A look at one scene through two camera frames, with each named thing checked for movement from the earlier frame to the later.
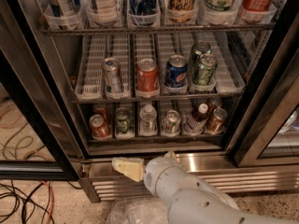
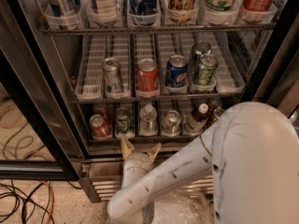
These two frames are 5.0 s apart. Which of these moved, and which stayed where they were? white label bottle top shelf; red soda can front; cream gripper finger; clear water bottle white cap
Moved: cream gripper finger
Stayed: red soda can front; clear water bottle white cap; white label bottle top shelf
